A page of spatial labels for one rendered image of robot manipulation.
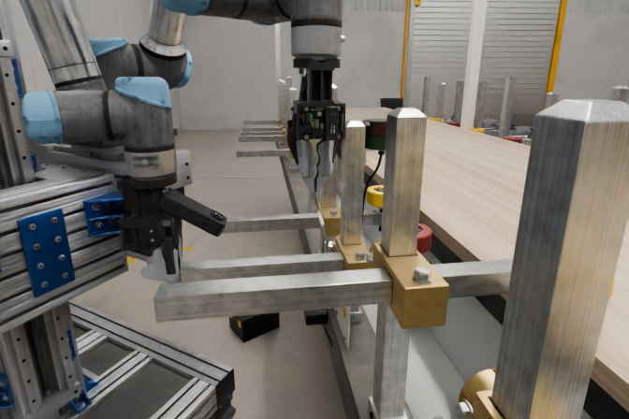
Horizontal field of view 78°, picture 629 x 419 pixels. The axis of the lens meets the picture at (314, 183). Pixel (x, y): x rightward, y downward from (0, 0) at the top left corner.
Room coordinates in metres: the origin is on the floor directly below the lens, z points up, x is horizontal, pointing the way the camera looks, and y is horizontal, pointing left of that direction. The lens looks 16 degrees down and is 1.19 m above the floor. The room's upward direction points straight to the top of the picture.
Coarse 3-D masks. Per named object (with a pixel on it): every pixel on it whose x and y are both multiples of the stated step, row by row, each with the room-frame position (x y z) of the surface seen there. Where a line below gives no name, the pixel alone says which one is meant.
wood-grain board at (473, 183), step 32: (448, 128) 2.07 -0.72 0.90; (384, 160) 1.28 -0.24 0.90; (448, 160) 1.28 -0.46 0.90; (480, 160) 1.28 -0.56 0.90; (512, 160) 1.28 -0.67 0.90; (448, 192) 0.92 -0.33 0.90; (480, 192) 0.92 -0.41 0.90; (512, 192) 0.92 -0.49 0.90; (448, 224) 0.70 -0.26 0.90; (480, 224) 0.70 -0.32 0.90; (512, 224) 0.70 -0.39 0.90; (480, 256) 0.57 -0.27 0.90; (512, 256) 0.57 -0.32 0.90; (608, 320) 0.40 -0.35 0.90; (608, 352) 0.35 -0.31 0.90; (608, 384) 0.32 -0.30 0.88
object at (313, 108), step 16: (304, 64) 0.58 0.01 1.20; (320, 64) 0.56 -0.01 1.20; (336, 64) 0.59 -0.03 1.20; (320, 80) 0.56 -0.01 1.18; (304, 96) 0.62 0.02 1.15; (320, 96) 0.56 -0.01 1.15; (304, 112) 0.57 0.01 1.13; (320, 112) 0.57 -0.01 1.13; (336, 112) 0.57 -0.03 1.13; (304, 128) 0.56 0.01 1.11; (320, 128) 0.58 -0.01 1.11; (336, 128) 0.57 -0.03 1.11
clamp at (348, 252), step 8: (336, 240) 0.71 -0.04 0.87; (336, 248) 0.70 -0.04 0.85; (344, 248) 0.66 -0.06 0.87; (352, 248) 0.66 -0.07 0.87; (360, 248) 0.66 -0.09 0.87; (344, 256) 0.63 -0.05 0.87; (352, 256) 0.63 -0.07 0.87; (344, 264) 0.63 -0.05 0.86; (352, 264) 0.60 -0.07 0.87; (360, 264) 0.61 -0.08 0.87; (368, 264) 0.61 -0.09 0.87
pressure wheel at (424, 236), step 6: (420, 228) 0.67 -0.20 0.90; (426, 228) 0.67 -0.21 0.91; (420, 234) 0.64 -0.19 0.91; (426, 234) 0.64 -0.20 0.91; (420, 240) 0.63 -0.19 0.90; (426, 240) 0.64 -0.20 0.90; (420, 246) 0.63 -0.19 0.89; (426, 246) 0.64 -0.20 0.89; (420, 252) 0.63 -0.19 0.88; (426, 252) 0.64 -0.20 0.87
